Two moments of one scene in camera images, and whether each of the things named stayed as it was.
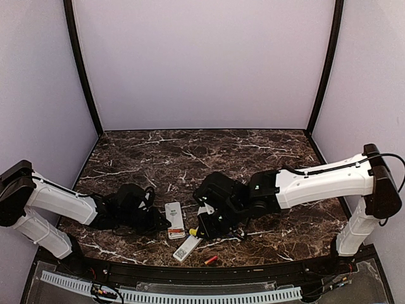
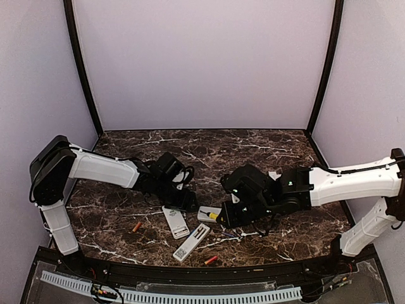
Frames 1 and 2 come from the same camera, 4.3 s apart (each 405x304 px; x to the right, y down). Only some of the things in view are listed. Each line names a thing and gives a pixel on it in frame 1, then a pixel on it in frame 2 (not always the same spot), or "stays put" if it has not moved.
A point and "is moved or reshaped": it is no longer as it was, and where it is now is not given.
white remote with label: [186, 247] stays put
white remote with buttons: [173, 212] stays put
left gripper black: [154, 222] → [184, 202]
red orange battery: [211, 260] stays put
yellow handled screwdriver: [193, 231] is moved or reshaped
